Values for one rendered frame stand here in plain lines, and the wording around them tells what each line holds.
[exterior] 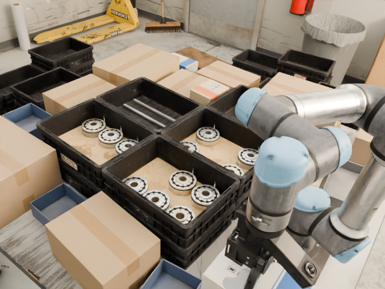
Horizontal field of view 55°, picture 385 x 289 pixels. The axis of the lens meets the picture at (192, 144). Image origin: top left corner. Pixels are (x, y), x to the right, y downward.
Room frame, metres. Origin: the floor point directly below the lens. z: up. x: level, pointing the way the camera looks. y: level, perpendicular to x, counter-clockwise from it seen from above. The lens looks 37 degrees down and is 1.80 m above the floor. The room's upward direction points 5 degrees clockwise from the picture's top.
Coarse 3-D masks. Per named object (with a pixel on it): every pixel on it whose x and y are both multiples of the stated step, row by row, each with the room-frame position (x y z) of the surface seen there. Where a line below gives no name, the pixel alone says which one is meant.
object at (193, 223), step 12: (144, 144) 1.11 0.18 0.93; (192, 156) 1.07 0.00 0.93; (108, 168) 0.97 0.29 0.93; (216, 168) 1.01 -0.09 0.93; (108, 180) 0.92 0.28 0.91; (120, 180) 0.91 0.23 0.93; (132, 192) 0.86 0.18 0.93; (228, 192) 0.89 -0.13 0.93; (144, 204) 0.82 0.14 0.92; (216, 204) 0.83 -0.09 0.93; (168, 216) 0.77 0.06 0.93; (204, 216) 0.78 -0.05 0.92; (180, 228) 0.73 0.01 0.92; (192, 228) 0.74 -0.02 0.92
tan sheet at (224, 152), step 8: (192, 136) 1.33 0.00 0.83; (200, 144) 1.27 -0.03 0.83; (216, 144) 1.28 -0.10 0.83; (224, 144) 1.29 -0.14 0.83; (232, 144) 1.29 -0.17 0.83; (200, 152) 1.22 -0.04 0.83; (208, 152) 1.22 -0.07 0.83; (216, 152) 1.23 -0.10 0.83; (224, 152) 1.23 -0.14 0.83; (232, 152) 1.24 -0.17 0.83; (216, 160) 1.18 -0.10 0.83; (224, 160) 1.18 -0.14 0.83; (232, 160) 1.18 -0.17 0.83
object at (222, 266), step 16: (224, 256) 0.48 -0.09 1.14; (208, 272) 0.44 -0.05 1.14; (224, 272) 0.44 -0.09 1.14; (272, 272) 0.45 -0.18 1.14; (208, 288) 0.43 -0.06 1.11; (224, 288) 0.41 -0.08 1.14; (256, 288) 0.41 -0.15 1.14; (272, 288) 0.41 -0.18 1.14; (288, 288) 0.42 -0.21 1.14; (304, 288) 0.42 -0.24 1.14
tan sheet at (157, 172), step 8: (160, 160) 1.15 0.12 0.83; (144, 168) 1.09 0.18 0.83; (152, 168) 1.09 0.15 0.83; (160, 168) 1.10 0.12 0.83; (168, 168) 1.10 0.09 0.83; (144, 176) 1.04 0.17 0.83; (152, 176) 1.05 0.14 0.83; (160, 176) 1.05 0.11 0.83; (168, 176) 1.06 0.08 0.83; (152, 184) 1.00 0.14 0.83; (160, 184) 1.01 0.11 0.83; (200, 184) 1.02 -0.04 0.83; (168, 192) 0.97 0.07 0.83; (176, 200) 0.93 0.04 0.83; (184, 200) 0.93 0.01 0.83; (192, 208) 0.90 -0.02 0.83
